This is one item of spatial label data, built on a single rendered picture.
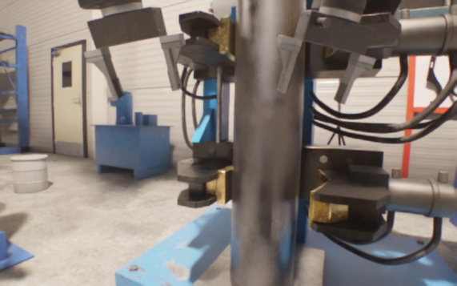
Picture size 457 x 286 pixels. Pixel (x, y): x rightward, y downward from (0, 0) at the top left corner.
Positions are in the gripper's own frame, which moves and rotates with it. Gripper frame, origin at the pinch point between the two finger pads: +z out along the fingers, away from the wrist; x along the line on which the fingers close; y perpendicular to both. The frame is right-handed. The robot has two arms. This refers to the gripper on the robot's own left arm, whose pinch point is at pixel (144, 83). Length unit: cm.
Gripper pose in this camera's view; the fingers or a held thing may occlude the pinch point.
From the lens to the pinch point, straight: 51.4
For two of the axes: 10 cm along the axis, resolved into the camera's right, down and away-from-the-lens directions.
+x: -9.8, 0.8, 1.7
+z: 1.5, 8.8, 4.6
